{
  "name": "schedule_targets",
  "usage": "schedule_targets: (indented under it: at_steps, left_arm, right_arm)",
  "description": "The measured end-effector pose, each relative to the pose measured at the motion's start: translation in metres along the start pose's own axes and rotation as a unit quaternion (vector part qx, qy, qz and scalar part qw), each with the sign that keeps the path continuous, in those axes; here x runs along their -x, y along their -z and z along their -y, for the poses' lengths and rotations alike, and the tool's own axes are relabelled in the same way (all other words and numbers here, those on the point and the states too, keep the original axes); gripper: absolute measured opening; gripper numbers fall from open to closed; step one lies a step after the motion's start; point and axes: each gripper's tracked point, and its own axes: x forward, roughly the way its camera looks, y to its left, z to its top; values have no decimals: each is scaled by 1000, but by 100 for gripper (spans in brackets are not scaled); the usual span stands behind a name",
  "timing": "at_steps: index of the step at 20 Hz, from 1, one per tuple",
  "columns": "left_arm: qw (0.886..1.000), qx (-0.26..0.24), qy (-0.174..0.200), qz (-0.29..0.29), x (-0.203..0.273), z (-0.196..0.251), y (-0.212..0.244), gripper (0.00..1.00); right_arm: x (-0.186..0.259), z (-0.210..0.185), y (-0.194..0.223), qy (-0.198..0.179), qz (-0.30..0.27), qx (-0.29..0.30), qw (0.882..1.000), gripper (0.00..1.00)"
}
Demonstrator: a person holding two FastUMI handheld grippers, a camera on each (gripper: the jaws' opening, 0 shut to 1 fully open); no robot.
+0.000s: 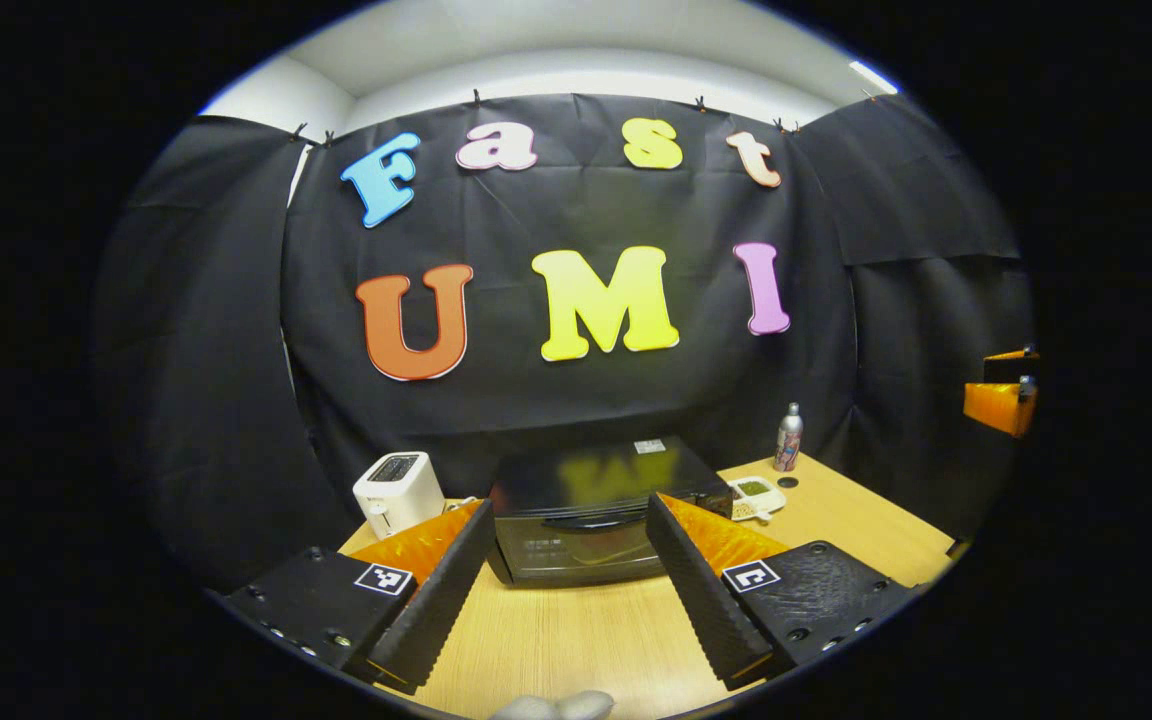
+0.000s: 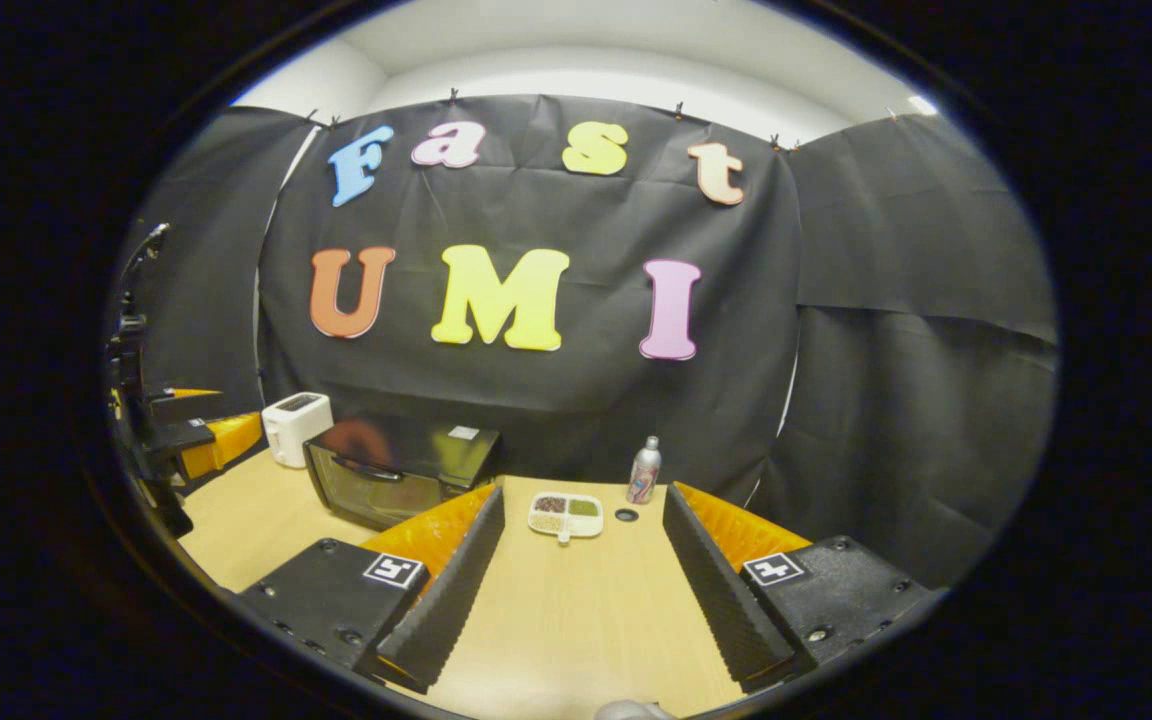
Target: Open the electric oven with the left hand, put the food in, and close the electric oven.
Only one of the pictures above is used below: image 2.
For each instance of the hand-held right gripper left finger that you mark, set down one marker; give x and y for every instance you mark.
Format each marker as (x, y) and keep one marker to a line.
(451, 600)

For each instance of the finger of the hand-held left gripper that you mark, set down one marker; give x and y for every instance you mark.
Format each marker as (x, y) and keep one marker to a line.
(181, 403)
(226, 445)

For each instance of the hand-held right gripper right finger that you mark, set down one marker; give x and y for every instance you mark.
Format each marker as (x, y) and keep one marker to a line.
(721, 590)

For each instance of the black electric oven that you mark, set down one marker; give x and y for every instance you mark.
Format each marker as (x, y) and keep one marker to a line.
(376, 482)

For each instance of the white toaster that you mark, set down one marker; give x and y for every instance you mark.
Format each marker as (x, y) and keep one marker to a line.
(296, 432)

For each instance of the silver printed bottle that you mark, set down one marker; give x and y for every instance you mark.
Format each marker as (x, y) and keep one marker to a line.
(644, 477)

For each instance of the white divided dish with grains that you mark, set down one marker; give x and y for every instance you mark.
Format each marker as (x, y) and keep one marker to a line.
(566, 516)

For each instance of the ceiling light panel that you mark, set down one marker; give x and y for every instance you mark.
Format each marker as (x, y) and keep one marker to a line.
(923, 105)

